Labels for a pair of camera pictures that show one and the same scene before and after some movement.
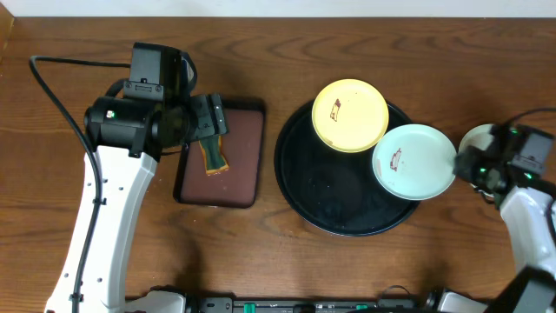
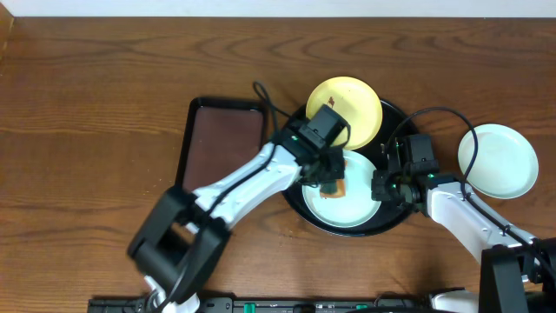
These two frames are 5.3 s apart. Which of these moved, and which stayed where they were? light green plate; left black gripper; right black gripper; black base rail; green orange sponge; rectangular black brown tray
Moved: green orange sponge; left black gripper; right black gripper; light green plate
Stayed: black base rail; rectangular black brown tray
